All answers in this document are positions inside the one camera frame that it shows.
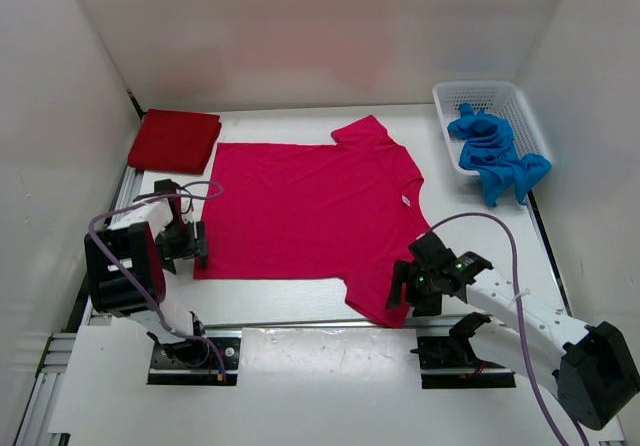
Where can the dark red t shirt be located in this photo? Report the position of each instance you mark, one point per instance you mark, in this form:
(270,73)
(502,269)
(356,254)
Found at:
(174,142)

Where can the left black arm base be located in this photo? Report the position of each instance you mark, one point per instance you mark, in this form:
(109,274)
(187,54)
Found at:
(186,364)

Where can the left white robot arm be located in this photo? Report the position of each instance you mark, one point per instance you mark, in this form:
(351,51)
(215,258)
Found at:
(130,257)

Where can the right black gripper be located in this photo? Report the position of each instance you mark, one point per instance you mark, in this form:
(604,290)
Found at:
(404,272)

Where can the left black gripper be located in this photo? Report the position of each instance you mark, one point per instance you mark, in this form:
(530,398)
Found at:
(197,247)

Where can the blue t shirt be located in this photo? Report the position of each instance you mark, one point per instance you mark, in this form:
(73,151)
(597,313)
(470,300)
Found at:
(489,150)

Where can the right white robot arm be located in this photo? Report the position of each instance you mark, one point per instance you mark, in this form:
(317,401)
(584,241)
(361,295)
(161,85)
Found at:
(588,369)

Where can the pink t shirt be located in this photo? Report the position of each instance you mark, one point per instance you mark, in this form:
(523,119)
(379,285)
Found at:
(347,210)

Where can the white plastic basket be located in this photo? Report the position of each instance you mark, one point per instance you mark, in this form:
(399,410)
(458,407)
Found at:
(499,98)

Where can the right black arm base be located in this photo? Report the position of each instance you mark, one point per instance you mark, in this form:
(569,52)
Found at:
(448,362)

